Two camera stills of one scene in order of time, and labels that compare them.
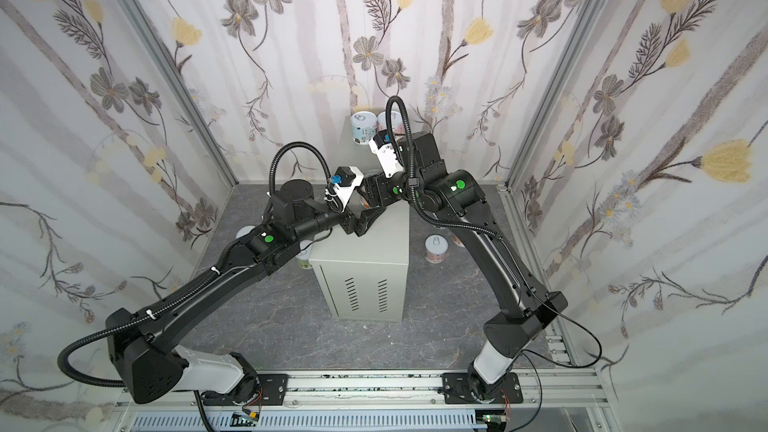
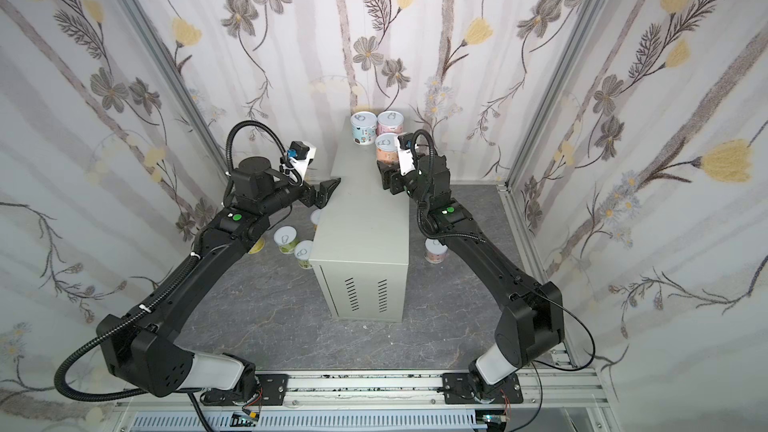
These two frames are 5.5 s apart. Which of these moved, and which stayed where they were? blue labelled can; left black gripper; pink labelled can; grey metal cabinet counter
Moved: left black gripper
Stayed: grey metal cabinet counter; pink labelled can; blue labelled can
